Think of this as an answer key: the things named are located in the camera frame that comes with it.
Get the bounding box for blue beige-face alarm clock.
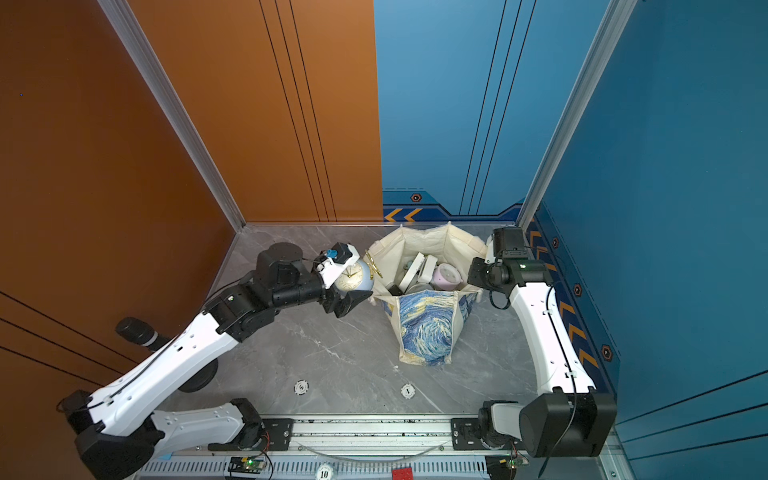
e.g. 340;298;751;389
334;252;382;292

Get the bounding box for cream canvas bag blue print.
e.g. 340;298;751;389
367;223;487;366

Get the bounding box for pink round alarm clock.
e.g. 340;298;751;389
430;263;464;291

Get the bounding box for small white digital clock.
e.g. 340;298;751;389
417;255;438;284

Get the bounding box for brown rectangular mirror clock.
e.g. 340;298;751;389
398;253;425;293

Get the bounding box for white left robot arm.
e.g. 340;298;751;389
58;242;372;479

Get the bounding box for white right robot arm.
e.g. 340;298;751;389
468;227;617;458

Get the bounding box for left white round marker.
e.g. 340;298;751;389
294;379;309;396

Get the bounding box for white round marker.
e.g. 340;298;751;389
294;379;309;396
400;383;416;399

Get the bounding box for right white round marker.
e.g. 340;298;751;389
400;383;416;399

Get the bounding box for white number ten tag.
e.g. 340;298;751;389
315;463;336;480

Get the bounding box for green circuit board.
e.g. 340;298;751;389
227;456;271;478

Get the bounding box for red block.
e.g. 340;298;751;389
391;467;414;480

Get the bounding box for black microphone on stand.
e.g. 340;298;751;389
115;317;219;393

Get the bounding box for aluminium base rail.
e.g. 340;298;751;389
131;413;631;480

